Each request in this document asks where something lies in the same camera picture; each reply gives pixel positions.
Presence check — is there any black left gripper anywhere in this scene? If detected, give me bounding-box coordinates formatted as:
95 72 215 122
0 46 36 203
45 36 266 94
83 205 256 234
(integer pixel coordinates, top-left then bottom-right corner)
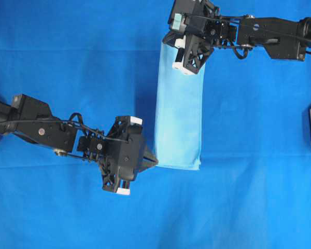
77 124 159 195

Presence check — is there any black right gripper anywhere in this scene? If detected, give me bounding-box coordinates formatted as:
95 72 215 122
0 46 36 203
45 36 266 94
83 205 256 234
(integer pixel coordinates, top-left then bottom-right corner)
162 12 241 76

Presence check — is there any light blue towel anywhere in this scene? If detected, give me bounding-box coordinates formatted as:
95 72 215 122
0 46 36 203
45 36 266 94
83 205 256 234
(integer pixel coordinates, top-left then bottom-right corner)
154 44 205 171

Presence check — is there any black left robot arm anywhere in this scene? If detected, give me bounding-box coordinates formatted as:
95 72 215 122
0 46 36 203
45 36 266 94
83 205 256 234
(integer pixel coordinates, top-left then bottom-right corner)
0 94 159 195

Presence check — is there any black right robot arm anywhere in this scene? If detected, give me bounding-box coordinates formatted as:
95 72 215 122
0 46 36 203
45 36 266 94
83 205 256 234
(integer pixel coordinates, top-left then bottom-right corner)
163 13 311 75

